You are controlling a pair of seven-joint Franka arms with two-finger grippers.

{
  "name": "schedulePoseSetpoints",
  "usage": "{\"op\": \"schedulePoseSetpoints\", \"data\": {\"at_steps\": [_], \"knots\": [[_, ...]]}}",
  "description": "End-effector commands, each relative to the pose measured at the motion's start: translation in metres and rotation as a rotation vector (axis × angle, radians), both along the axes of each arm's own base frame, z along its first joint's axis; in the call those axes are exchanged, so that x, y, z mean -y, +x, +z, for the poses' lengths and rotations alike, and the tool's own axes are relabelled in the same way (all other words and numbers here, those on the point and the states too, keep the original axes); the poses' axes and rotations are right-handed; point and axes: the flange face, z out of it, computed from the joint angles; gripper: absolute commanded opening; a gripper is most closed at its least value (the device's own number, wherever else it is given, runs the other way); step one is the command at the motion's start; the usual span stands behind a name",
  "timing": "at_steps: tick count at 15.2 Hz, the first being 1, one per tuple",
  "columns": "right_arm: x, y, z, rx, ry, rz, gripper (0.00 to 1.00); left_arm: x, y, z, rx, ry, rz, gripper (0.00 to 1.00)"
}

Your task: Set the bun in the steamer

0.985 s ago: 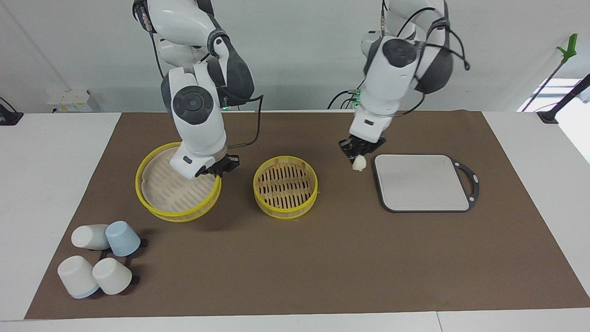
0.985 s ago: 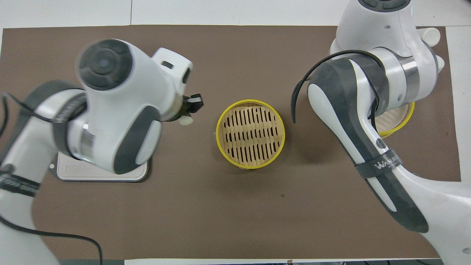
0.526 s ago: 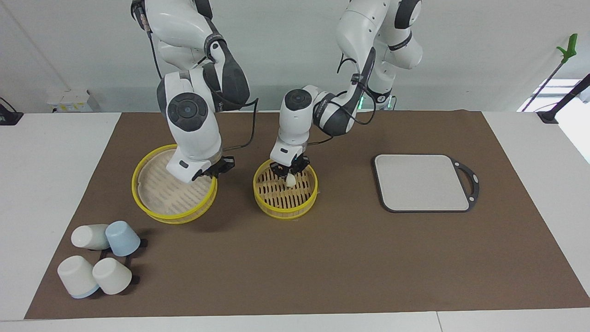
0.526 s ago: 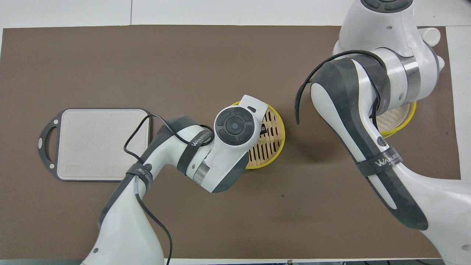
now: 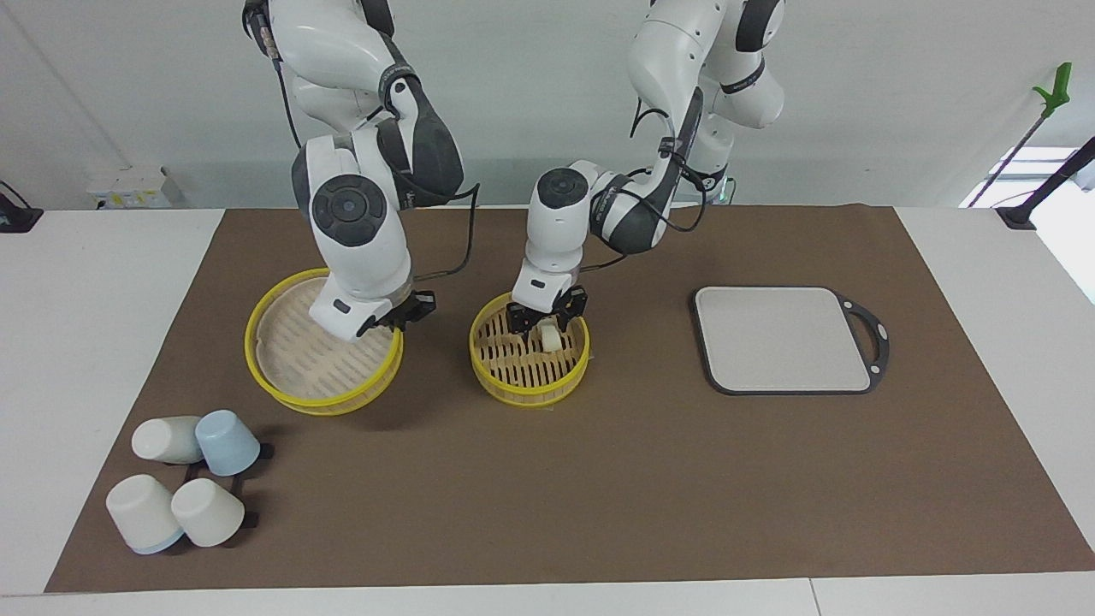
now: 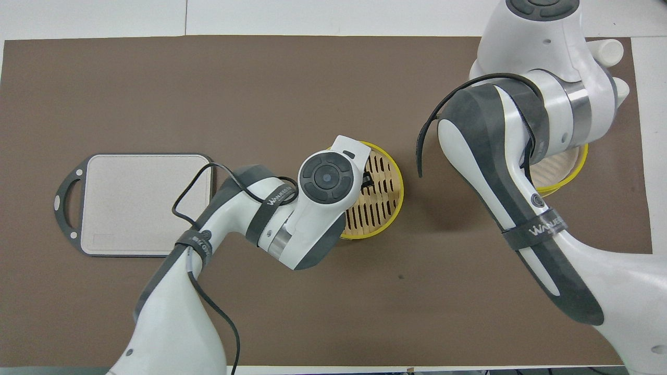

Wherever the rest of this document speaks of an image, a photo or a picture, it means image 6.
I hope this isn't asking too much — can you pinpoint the yellow bamboo steamer basket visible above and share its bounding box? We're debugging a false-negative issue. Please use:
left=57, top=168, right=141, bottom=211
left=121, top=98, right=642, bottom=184
left=529, top=143, right=589, bottom=197
left=339, top=141, right=404, bottom=240

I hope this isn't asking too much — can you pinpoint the brown table mat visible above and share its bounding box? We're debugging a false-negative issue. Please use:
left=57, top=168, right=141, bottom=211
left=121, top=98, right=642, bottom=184
left=0, top=35, right=653, bottom=367

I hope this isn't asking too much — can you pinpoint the grey cutting board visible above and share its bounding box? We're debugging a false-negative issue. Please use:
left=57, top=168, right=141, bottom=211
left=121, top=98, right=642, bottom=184
left=54, top=153, right=215, bottom=258

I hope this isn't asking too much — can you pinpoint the pale grey cup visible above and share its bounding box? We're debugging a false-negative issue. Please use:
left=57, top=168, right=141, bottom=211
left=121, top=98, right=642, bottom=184
left=611, top=77, right=631, bottom=103

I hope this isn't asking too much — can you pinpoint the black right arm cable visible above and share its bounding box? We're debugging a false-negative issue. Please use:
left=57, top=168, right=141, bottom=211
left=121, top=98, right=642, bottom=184
left=415, top=73, right=550, bottom=178

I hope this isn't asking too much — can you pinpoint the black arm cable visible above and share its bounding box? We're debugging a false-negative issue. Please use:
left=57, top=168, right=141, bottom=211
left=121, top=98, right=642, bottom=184
left=415, top=73, right=550, bottom=178
left=172, top=163, right=300, bottom=375

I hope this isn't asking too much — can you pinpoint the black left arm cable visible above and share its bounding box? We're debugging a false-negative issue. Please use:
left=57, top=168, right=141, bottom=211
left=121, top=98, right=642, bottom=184
left=172, top=163, right=300, bottom=375

